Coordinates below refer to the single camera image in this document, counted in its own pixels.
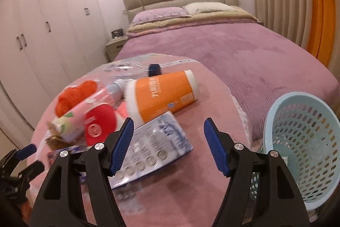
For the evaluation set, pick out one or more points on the orange plastic bag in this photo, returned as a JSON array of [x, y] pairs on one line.
[[72, 96]]

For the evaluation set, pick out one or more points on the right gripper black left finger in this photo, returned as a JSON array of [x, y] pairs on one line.
[[59, 201]]

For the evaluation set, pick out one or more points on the purple pillow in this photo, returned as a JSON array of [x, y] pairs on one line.
[[159, 14]]

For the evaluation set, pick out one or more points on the cream dotted pillow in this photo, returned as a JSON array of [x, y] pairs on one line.
[[206, 7]]

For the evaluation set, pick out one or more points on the pink elephant blanket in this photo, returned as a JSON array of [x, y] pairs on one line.
[[189, 191]]

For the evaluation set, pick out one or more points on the beige folded quilt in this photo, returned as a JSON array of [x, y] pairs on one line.
[[238, 15]]

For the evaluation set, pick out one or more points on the white milk carton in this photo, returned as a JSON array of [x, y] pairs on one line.
[[153, 146]]

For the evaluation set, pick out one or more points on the orange curtain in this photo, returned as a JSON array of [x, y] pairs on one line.
[[322, 34]]

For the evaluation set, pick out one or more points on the small dark picture frame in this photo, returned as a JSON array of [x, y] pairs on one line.
[[117, 33]]

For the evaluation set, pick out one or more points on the beige nightstand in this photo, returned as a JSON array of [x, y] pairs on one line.
[[114, 46]]

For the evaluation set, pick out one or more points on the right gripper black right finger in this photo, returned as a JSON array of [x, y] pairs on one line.
[[278, 201]]

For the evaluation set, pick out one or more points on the pink yogurt drink bottle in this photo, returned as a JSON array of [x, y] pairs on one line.
[[71, 125]]

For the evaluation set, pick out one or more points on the white wardrobe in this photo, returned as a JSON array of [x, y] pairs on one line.
[[46, 45]]

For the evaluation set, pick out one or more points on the brown paper packaging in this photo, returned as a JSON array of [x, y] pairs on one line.
[[55, 140]]

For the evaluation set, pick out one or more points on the orange white paper cup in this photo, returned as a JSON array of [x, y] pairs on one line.
[[149, 97]]

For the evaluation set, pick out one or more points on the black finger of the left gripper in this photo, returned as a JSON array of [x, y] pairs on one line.
[[29, 173], [10, 161]]

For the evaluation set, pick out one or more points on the clear plastic water bottle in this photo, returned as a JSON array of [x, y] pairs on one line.
[[132, 70]]

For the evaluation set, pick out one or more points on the purple bed cover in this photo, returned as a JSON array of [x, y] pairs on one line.
[[257, 64]]

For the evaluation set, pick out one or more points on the light blue plastic basket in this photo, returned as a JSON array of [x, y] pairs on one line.
[[304, 130]]

